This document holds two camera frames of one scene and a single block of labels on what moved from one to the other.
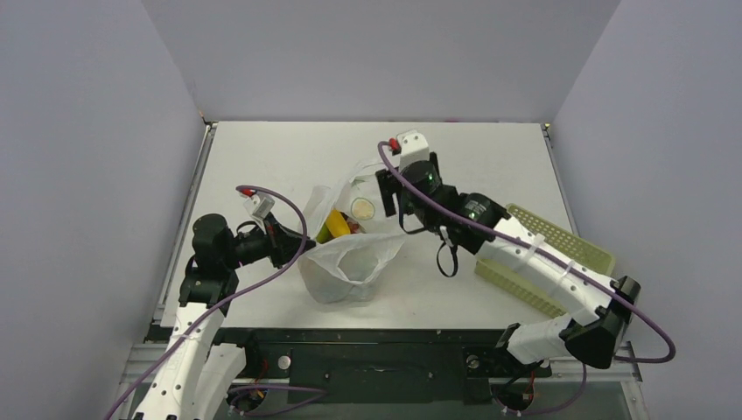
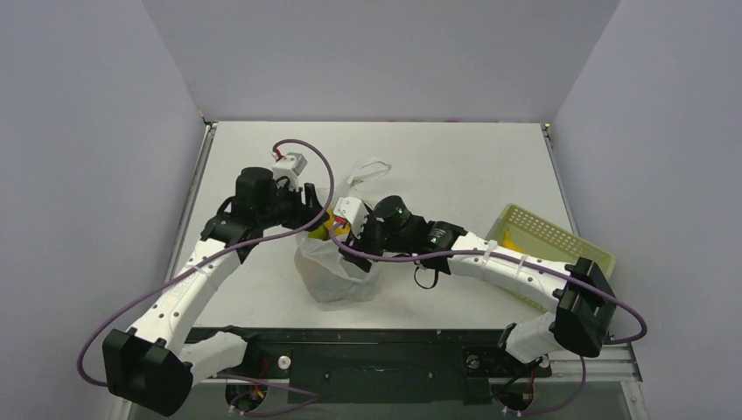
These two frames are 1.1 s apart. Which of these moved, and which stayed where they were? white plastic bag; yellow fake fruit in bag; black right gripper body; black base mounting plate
Moved: black right gripper body
Stayed: yellow fake fruit in bag; white plastic bag; black base mounting plate
